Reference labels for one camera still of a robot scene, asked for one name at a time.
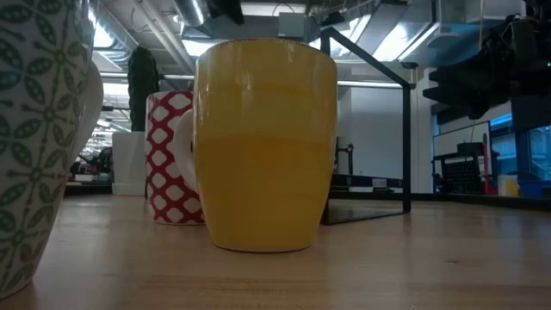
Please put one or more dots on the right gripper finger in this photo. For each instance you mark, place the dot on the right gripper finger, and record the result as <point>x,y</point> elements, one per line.
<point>469,98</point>
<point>458,74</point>

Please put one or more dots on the yellow ceramic mug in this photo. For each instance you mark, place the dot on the yellow ceramic mug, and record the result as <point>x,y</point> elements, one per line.
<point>267,150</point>

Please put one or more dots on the red white lattice mug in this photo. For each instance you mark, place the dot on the red white lattice mug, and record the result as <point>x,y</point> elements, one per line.
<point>161,172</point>

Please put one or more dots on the green patterned white mug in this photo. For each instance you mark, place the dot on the green patterned white mug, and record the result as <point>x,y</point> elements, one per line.
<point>39,129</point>

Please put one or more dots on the black red equipment rack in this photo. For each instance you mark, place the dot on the black red equipment rack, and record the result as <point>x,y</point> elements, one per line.
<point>462,176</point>

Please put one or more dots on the yellow white container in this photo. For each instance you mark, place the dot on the yellow white container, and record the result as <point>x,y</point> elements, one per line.
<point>510,187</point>

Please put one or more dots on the blue plastic bin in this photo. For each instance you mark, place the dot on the blue plastic bin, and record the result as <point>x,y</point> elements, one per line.
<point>530,187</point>

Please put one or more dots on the tall green cactus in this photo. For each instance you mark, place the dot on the tall green cactus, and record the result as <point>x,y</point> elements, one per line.
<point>143,86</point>

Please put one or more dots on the cluttered background workbench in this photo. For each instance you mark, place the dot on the cluttered background workbench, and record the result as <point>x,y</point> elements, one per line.
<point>90,172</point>

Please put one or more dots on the rectangular metal air duct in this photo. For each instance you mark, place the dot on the rectangular metal air duct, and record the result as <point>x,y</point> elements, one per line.
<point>413,30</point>

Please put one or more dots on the black frame wooden shelf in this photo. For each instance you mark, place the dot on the black frame wooden shelf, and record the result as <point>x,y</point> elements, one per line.
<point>406,150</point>

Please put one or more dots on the round silver ventilation duct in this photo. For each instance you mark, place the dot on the round silver ventilation duct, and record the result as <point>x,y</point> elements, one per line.
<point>189,10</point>

